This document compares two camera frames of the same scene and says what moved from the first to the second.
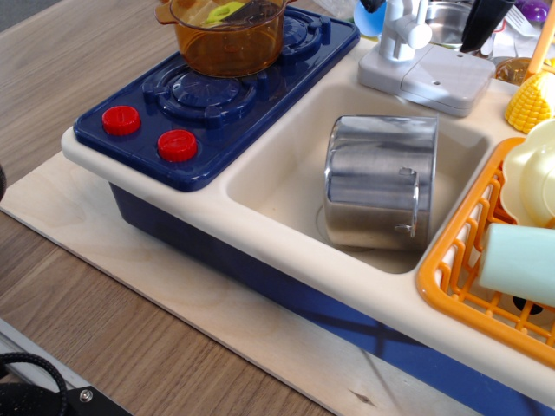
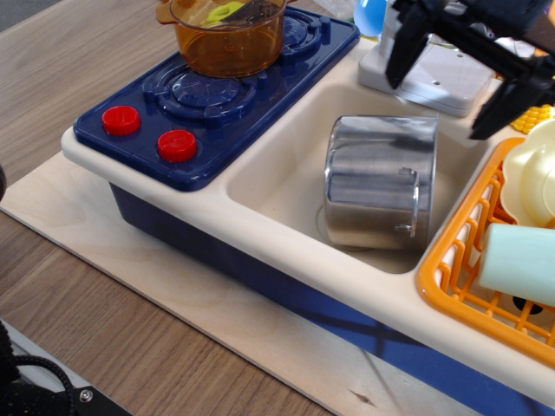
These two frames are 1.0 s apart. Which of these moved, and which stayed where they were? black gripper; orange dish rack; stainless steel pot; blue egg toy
Moved: black gripper
Stayed: blue egg toy; stainless steel pot; orange dish rack
